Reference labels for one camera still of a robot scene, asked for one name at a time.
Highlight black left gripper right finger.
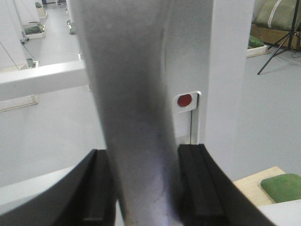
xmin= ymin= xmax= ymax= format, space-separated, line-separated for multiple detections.
xmin=178 ymin=144 xmax=273 ymax=226

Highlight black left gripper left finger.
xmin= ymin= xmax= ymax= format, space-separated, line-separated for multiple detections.
xmin=0 ymin=149 xmax=116 ymax=226

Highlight white framed transparent sliding door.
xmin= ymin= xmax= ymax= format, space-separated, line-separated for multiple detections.
xmin=0 ymin=0 xmax=206 ymax=226

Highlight white curved door handle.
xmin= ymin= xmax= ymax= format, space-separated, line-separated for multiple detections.
xmin=71 ymin=0 xmax=182 ymax=226

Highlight light wooden base board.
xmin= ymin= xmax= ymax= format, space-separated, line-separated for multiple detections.
xmin=233 ymin=166 xmax=285 ymax=207

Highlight white lock plate red dot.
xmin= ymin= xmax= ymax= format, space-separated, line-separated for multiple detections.
xmin=172 ymin=91 xmax=201 ymax=145

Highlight green cushion far right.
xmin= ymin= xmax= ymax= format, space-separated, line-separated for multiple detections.
xmin=248 ymin=35 xmax=264 ymax=49

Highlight black tripod stand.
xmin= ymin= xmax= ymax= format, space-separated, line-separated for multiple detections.
xmin=257 ymin=0 xmax=301 ymax=75

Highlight green cushion on far tray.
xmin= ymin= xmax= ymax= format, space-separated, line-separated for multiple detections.
xmin=24 ymin=26 xmax=41 ymax=35

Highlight olive green tarp bundle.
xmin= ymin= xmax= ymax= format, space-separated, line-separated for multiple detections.
xmin=252 ymin=0 xmax=301 ymax=31

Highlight white wall panel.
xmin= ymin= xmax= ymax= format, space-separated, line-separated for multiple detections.
xmin=205 ymin=0 xmax=254 ymax=178

